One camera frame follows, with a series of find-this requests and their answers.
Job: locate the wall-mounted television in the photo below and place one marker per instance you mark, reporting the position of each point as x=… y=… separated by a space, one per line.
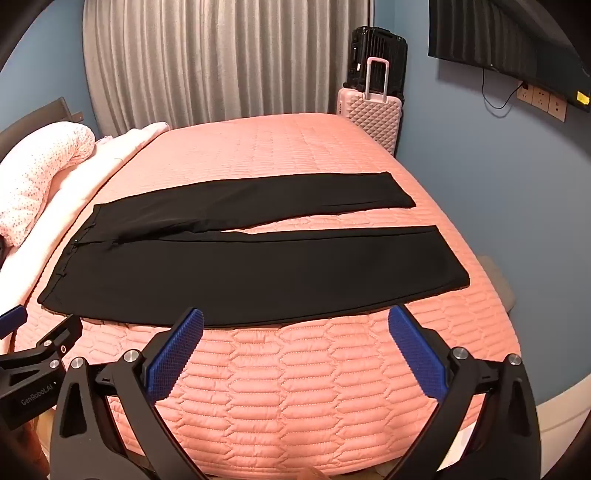
x=498 y=37

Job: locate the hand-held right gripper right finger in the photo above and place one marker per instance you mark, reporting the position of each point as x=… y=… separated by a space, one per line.
x=415 y=353

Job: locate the pale pink blanket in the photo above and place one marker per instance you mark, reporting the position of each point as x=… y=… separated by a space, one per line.
x=115 y=147

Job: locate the grey bed headboard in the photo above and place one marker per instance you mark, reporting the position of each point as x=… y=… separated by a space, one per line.
x=32 y=122

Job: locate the pink suitcase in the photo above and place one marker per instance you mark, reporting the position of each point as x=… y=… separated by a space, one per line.
x=369 y=115

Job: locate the black pants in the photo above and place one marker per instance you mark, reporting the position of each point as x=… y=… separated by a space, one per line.
x=258 y=277

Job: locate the beige wall socket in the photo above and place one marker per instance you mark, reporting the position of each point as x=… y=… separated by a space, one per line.
x=558 y=109
x=541 y=99
x=524 y=93

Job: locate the grey pleated curtain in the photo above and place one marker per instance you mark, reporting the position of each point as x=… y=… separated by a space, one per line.
x=221 y=60

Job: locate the pink quilted bedspread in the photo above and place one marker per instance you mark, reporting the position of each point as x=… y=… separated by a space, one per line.
x=295 y=378

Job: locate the black suitcase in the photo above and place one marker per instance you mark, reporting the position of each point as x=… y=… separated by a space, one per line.
x=376 y=44

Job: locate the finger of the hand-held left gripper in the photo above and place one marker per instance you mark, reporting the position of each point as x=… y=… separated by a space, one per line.
x=11 y=319
x=55 y=337

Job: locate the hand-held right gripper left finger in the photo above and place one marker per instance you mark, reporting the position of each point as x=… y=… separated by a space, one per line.
x=178 y=348

